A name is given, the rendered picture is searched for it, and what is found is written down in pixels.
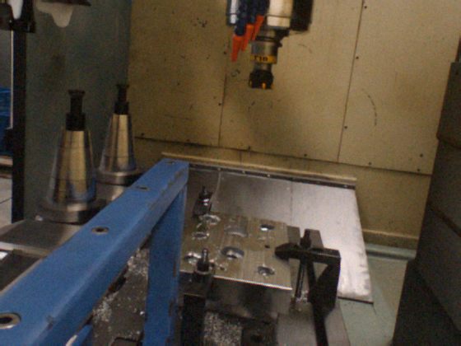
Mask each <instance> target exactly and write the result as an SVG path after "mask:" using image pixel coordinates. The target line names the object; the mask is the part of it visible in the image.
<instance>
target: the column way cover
mask: <svg viewBox="0 0 461 346"><path fill-rule="evenodd" d="M435 137H436V138H438V140H439V145H438V149H437V154H436V155H435V162H434V167H433V171H432V176H431V184H430V188H429V194H428V198H427V200H426V206H427V207H428V208H429V212H428V215H427V220H426V229H425V233H424V237H423V242H422V247H421V250H420V254H421V255H419V260H418V263H417V271H418V272H420V274H421V276H422V277H423V278H424V280H425V281H426V283H427V285H429V286H430V289H431V291H432V292H433V293H434V294H435V296H436V297H437V300H439V301H440V303H441V305H442V306H443V307H444V309H445V311H446V313H447V314H449V316H450V317H451V319H452V321H453V322H454V324H455V325H456V327H457V328H459V331H460V332H461V62H451V65H450V70H449V78H448V82H446V87H445V95H444V99H443V105H442V109H441V113H440V122H439V127H438V131H436V133H435Z"/></svg>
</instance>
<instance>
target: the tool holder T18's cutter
mask: <svg viewBox="0 0 461 346"><path fill-rule="evenodd" d="M272 81H273V75H272V72H271V71H267V70H258V69H254V70H253V71H252V72H251V73H250V74H249V88H258V89H263V90H269V89H270V90H272Z"/></svg>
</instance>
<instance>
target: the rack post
mask: <svg viewBox="0 0 461 346"><path fill-rule="evenodd" d="M187 188H188V184H186V183H185V184H184V187H183V188H182V189H181V190H180V192H179V193H178V194H177V196H176V197H175V200H174V201H172V202H171V204H170V205H169V207H168V208H167V209H166V210H165V213H164V214H163V215H162V217H161V218H159V220H158V221H157V222H156V224H155V226H154V227H153V228H152V229H151V245H150V258H149V269H148V270H147V292H146V305H145V316H144V328H143V340H142V346H172V345H173V336H174V326H175V307H176V306H177V296H178V286H179V268H180V258H181V248H182V238H183V229H184V210H185V200H186V190H187Z"/></svg>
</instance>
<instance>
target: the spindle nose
mask: <svg viewBox="0 0 461 346"><path fill-rule="evenodd" d="M315 3H316V0H269V1H268V8H267V9H266V16H265V18H264V20H263V23H262V25H261V26H260V30H274V31H278V32H279V31H280V32H288V33H290V34H289V35H308V34H309V33H310V26H311V24H312V21H313V15H314V10H315ZM239 4H240V0H226V25H227V26H228V28H230V29H235V27H236V24H235V22H236V20H237V19H238V18H237V12H238V11H239V9H238V6H239Z"/></svg>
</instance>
